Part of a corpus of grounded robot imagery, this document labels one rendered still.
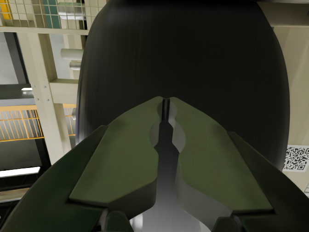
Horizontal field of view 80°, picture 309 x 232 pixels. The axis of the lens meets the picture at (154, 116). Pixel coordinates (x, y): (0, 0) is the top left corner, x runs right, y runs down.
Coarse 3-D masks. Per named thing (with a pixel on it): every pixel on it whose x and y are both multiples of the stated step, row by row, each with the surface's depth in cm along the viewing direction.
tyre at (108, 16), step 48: (144, 0) 25; (192, 0) 26; (96, 48) 23; (144, 48) 22; (192, 48) 22; (240, 48) 22; (96, 96) 21; (144, 96) 21; (192, 96) 21; (240, 96) 21; (288, 96) 24
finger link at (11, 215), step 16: (80, 144) 8; (96, 144) 8; (64, 160) 7; (80, 160) 7; (48, 176) 6; (64, 176) 6; (32, 192) 6; (48, 192) 6; (64, 192) 6; (16, 208) 5; (32, 208) 5; (48, 208) 5; (64, 208) 5; (80, 208) 5; (96, 208) 5; (16, 224) 5; (32, 224) 5; (48, 224) 5; (64, 224) 5; (80, 224) 5; (96, 224) 5
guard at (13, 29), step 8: (56, 0) 66; (64, 0) 66; (72, 0) 66; (80, 0) 66; (0, 8) 69; (8, 8) 68; (24, 8) 68; (40, 8) 67; (0, 16) 69; (80, 16) 68; (88, 16) 68; (0, 24) 70; (24, 32) 71; (32, 32) 70; (40, 32) 70; (48, 32) 70; (56, 32) 70; (64, 32) 70; (72, 32) 70; (80, 32) 70; (88, 32) 70
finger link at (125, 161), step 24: (120, 120) 9; (144, 120) 9; (120, 144) 8; (144, 144) 8; (96, 168) 7; (120, 168) 7; (144, 168) 7; (72, 192) 6; (96, 192) 6; (120, 192) 6; (144, 192) 6
